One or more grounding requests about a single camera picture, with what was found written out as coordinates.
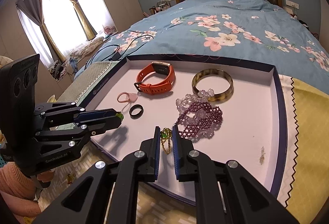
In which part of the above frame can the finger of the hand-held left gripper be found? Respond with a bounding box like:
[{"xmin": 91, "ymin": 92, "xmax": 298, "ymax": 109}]
[
  {"xmin": 38, "ymin": 101, "xmax": 121, "ymax": 123},
  {"xmin": 36, "ymin": 114, "xmax": 124, "ymax": 149}
]

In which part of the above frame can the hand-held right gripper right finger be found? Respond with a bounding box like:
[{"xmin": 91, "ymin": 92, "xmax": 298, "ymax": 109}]
[{"xmin": 172, "ymin": 125, "xmax": 304, "ymax": 224}]

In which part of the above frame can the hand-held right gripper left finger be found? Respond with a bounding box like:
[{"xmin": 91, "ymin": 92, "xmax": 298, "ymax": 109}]
[{"xmin": 31, "ymin": 126, "xmax": 161, "ymax": 224}]

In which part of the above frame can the gold chain with green beads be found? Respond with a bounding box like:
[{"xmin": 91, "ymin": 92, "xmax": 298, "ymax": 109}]
[{"xmin": 160, "ymin": 128, "xmax": 173, "ymax": 155}]

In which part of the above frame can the black ring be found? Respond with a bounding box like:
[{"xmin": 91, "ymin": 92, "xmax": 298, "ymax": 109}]
[{"xmin": 129, "ymin": 104, "xmax": 143, "ymax": 120}]

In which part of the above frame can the pink hair tie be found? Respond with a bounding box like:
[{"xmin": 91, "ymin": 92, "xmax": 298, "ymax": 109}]
[{"xmin": 117, "ymin": 92, "xmax": 138, "ymax": 103}]

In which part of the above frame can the clear bead bracelet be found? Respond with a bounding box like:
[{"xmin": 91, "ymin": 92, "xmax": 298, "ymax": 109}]
[{"xmin": 175, "ymin": 88, "xmax": 215, "ymax": 134}]

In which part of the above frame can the purple bead bracelet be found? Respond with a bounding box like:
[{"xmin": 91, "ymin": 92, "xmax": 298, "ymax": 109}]
[{"xmin": 173, "ymin": 101, "xmax": 223, "ymax": 140}]

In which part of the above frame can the dark blue shallow box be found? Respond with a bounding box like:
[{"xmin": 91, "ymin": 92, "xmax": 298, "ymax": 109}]
[{"xmin": 86, "ymin": 54, "xmax": 292, "ymax": 208}]

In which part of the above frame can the orange smartwatch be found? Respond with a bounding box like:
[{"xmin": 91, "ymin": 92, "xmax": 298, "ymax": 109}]
[{"xmin": 134, "ymin": 62, "xmax": 176, "ymax": 95}]

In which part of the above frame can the tortoiseshell bangle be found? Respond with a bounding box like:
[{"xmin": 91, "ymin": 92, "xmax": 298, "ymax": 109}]
[{"xmin": 191, "ymin": 69, "xmax": 234, "ymax": 104}]

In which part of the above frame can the person's left forearm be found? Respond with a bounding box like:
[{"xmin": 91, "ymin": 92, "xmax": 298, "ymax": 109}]
[{"xmin": 0, "ymin": 161, "xmax": 43, "ymax": 222}]

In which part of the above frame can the person's left hand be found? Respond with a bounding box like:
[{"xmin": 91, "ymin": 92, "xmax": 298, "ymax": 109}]
[{"xmin": 35, "ymin": 171, "xmax": 55, "ymax": 190}]

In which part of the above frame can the heap of mixed clothes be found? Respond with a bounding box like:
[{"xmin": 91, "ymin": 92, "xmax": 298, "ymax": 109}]
[{"xmin": 49, "ymin": 58, "xmax": 78, "ymax": 80}]

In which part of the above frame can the crumpled bedding on sill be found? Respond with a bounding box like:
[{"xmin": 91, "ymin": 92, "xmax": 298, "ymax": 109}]
[{"xmin": 69, "ymin": 36, "xmax": 104, "ymax": 58}]

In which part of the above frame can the cluttered bedside table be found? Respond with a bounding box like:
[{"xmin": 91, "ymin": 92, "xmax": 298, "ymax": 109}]
[{"xmin": 148, "ymin": 0, "xmax": 176, "ymax": 17}]

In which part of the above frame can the blue floral duvet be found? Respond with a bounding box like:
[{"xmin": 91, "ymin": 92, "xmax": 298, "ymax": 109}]
[{"xmin": 74, "ymin": 0, "xmax": 329, "ymax": 80}]

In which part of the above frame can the black cable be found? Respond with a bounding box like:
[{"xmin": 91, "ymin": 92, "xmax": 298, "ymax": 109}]
[{"xmin": 83, "ymin": 34, "xmax": 155, "ymax": 71}]

